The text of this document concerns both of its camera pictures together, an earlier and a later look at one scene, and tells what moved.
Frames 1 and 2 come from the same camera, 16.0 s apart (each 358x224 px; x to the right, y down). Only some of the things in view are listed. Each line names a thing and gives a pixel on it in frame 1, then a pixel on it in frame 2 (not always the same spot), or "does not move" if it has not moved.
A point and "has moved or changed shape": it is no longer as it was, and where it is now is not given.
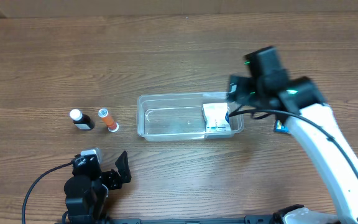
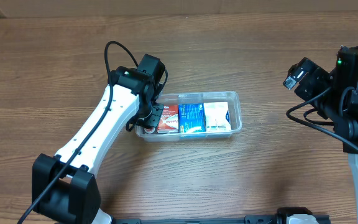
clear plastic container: [184, 116] does not move
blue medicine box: [279, 127] to [192, 118]
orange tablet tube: [112, 126] has moved or changed shape
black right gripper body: [237, 89] to [307, 87]
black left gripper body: [111, 179] to [153, 115]
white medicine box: [214, 114] does not move
